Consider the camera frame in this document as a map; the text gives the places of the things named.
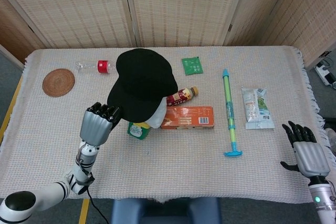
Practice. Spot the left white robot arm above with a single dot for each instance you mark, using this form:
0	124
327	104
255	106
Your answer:
52	182

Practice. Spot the brown drink bottle red label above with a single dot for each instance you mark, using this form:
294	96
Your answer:
183	95

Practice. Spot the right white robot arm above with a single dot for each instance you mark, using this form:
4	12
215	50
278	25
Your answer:
324	197

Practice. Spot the green foil sachet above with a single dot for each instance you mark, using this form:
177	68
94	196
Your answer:
192	65

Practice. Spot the clear plastic bottle red label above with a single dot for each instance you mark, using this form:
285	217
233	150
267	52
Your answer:
101	66

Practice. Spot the orange biscuit box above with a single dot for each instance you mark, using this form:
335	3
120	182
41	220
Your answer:
189	119

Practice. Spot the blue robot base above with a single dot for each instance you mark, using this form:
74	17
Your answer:
165	211

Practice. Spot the green and blue water squirter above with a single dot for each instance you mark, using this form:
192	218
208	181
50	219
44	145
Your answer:
229	111

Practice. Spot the white power strip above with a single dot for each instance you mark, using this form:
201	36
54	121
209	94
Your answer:
325	73

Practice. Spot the white foam mannequin head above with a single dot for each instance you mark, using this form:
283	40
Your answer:
157	117

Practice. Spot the white and green snack bag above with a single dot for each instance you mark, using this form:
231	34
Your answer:
256	108

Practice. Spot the beige woven tablecloth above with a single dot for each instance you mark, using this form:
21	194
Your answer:
168	161

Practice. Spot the black baseball cap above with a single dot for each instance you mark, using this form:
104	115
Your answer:
144	85

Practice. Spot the woven folding screen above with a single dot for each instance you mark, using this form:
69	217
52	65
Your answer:
168	9

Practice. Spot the green tub with yellow lid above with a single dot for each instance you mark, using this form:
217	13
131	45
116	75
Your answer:
136	130

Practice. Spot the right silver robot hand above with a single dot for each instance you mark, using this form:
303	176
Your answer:
307	153

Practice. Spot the round woven rattan coaster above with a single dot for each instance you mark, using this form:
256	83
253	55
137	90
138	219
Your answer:
58	82

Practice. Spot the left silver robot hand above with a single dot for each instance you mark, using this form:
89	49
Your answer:
97	125

